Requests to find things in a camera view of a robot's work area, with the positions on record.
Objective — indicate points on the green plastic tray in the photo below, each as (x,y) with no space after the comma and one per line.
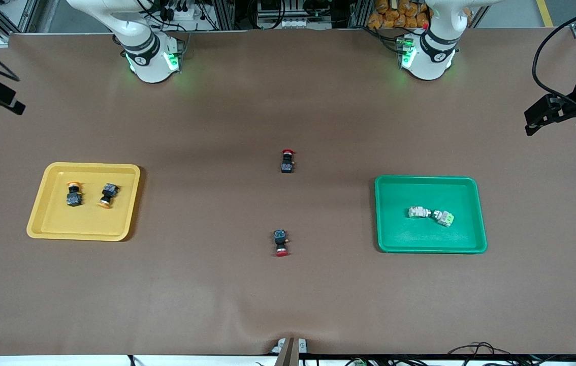
(430,234)

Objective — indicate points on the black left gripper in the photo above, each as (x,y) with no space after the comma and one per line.
(571,108)

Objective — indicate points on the brown table mat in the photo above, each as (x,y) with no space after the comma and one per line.
(288,295)

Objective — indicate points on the yellow push button switch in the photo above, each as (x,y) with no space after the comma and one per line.
(108,195)
(74,195)

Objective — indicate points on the yellow plastic tray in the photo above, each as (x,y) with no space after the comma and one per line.
(85,223)

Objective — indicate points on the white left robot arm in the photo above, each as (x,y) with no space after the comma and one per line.
(430,61)

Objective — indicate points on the red push button switch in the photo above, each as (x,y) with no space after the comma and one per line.
(287,161)
(281,242)

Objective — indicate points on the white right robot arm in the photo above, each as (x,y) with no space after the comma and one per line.
(151,66)

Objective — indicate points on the white power strip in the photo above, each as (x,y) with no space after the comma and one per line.
(182,13)

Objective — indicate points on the bag of orange snacks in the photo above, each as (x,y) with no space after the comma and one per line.
(400,14)

